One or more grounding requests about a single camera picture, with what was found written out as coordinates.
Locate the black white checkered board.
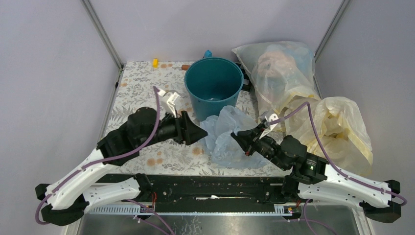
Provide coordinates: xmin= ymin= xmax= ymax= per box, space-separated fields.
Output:
xmin=235 ymin=62 xmax=252 ymax=92

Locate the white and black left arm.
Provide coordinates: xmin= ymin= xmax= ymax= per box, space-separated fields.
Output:
xmin=35 ymin=107 xmax=207 ymax=226

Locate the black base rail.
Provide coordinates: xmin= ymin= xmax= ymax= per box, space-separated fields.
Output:
xmin=97 ymin=174 xmax=312 ymax=213

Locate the white slotted cable duct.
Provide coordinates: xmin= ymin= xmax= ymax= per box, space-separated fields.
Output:
xmin=88 ymin=203 xmax=293 ymax=217

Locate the teal plastic trash bin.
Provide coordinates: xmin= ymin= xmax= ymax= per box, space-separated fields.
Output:
xmin=184 ymin=57 xmax=243 ymax=121

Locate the yellowish crumpled plastic bag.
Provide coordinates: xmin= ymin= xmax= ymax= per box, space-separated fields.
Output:
xmin=275 ymin=95 xmax=373 ymax=176

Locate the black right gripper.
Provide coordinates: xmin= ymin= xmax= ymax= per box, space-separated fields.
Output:
xmin=230 ymin=123 xmax=287 ymax=170

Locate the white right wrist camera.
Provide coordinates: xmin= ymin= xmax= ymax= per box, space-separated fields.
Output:
xmin=259 ymin=111 xmax=279 ymax=131

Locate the clear bag with stuffed items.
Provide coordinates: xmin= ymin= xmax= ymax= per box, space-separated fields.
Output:
xmin=232 ymin=41 xmax=320 ymax=114

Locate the small yellow block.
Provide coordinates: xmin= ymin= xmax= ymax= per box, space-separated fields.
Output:
xmin=152 ymin=58 xmax=159 ymax=68

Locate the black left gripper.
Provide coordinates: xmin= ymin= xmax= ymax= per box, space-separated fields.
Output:
xmin=139 ymin=107 xmax=209 ymax=148

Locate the blue object behind bin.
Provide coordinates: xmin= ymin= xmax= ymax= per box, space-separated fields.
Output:
xmin=203 ymin=50 xmax=212 ymax=58

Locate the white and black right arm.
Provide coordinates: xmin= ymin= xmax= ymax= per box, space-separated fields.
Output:
xmin=231 ymin=128 xmax=401 ymax=223

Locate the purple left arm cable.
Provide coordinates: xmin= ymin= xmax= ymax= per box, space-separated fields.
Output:
xmin=35 ymin=86 xmax=161 ymax=225

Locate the light blue plastic trash bag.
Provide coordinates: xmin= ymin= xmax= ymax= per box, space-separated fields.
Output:
xmin=200 ymin=106 xmax=269 ymax=169

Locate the floral patterned table cloth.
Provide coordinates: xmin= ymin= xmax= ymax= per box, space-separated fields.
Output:
xmin=104 ymin=61 xmax=289 ymax=177

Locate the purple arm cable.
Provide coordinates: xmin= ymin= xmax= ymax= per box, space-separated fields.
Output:
xmin=266 ymin=101 xmax=408 ymax=206
xmin=35 ymin=86 xmax=161 ymax=225

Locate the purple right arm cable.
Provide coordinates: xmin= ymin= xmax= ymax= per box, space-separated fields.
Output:
xmin=266 ymin=101 xmax=408 ymax=206

